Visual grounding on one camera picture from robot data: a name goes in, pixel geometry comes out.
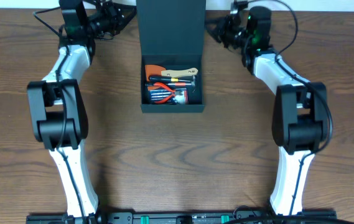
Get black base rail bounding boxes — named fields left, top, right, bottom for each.
left=26, top=207, right=337, bottom=224

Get blue screwdriver set case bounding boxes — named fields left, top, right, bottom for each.
left=146, top=88, right=190, bottom=106

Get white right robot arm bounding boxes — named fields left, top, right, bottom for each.
left=205, top=1, right=333, bottom=216

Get black yellow screwdriver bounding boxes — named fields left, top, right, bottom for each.
left=149, top=75, right=192, bottom=83

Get orange scraper wooden handle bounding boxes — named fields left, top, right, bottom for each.
left=144, top=65, right=198, bottom=81

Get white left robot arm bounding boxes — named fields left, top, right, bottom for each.
left=27, top=1, right=137, bottom=223

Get dark green box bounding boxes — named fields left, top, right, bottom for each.
left=136, top=0, right=206, bottom=113

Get small claw hammer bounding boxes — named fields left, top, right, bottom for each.
left=166, top=75, right=196, bottom=90

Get red handled pliers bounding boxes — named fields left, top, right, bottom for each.
left=148, top=82, right=176, bottom=105

